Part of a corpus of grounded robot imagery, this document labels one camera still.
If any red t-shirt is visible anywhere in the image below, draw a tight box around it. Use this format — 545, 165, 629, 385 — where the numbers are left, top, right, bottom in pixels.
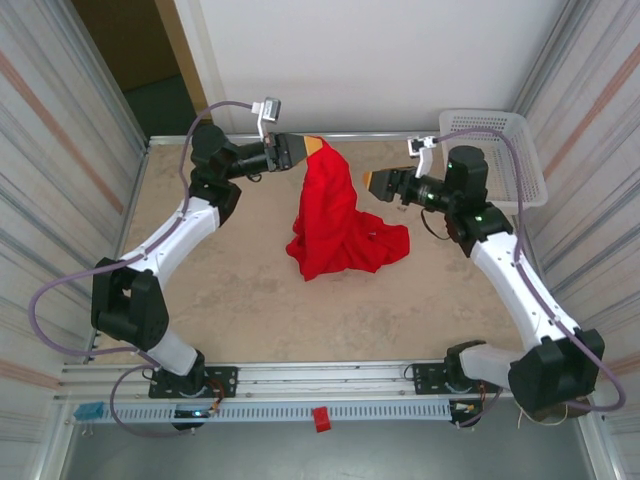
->
284, 137, 411, 282

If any white perforated plastic basket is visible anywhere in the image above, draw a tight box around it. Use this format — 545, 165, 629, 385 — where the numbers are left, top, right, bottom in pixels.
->
438, 108, 549, 210

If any brown door panel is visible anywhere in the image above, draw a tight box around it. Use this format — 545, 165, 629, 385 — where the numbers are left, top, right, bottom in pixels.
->
72, 0, 181, 94

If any red plastic block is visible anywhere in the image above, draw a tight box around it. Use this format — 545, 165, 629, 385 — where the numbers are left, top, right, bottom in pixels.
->
312, 406, 334, 434

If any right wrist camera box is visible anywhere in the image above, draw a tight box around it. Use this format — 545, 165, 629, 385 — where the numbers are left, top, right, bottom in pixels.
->
405, 133, 439, 177

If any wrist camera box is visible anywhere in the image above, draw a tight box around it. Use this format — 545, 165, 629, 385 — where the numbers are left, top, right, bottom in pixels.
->
405, 133, 439, 177
251, 95, 284, 144

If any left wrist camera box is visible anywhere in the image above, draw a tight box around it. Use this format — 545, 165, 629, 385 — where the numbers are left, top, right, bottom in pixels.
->
251, 95, 284, 144

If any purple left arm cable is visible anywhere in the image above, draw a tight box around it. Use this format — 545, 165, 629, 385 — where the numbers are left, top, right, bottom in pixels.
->
28, 99, 259, 439

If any door frame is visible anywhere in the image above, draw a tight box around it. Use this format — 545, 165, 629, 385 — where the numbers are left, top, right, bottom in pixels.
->
153, 0, 235, 135

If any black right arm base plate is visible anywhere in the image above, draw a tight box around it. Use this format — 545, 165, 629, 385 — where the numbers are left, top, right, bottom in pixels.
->
410, 363, 481, 397

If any aluminium mounting rail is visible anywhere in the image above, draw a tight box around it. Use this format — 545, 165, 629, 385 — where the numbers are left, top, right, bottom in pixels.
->
59, 362, 521, 401

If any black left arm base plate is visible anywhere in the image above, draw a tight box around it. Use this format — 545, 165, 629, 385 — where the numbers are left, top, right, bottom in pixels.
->
148, 366, 239, 400

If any white slotted cable duct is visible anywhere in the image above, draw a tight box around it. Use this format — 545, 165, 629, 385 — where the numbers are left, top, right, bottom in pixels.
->
74, 399, 454, 424

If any brown pouch with string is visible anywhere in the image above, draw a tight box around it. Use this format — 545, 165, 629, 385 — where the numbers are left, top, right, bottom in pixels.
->
517, 397, 582, 430

